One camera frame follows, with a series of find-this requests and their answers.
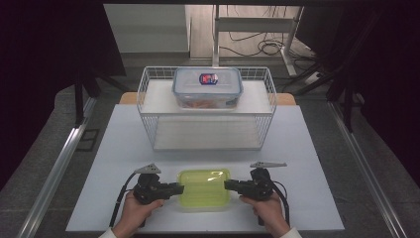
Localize white metal desk frame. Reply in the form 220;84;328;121
211;4;305;77

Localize wooden table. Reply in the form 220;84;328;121
118;91;297;107

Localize aluminium rail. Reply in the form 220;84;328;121
16;97;98;238
328;100;410;238

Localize black cables on floor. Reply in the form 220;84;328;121
219;5;318;63

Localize black floor plate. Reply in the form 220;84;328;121
76;128;100;153

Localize white wire rack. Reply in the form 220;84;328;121
136;65;278;152

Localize yellow-green plastic lid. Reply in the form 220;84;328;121
176;168;232;210

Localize black metal stand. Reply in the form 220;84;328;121
290;9;390;134
73;68;131;128

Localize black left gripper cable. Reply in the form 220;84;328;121
108;171;139;228

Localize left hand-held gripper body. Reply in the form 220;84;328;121
133;163;166;205

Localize white cabinet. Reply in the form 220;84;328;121
103;3;191;55

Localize dark curtain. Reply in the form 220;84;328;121
295;0;420;187
0;0;127;191

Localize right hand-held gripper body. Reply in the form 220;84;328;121
246;161;287;201

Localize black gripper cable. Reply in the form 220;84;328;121
108;171;139;228
270;179;291;228

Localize white power strip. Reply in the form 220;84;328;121
302;70;322;86

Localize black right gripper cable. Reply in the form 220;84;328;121
270;179;291;228

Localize person's right hand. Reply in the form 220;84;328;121
240;191;291;236

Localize person's left hand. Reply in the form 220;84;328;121
115;191;165;232

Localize clear container with labelled lid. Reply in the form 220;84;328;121
171;66;245;110

